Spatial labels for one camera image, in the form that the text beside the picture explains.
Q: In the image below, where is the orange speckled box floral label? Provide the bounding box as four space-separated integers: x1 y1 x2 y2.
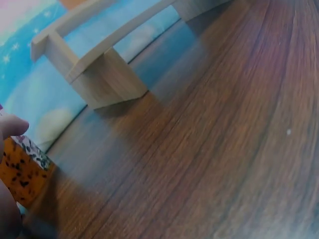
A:
0 135 57 208

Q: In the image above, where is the light wooden rack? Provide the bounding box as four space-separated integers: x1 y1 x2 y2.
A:
30 0 226 111

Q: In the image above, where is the person's left hand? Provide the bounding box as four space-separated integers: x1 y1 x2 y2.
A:
0 115 30 239

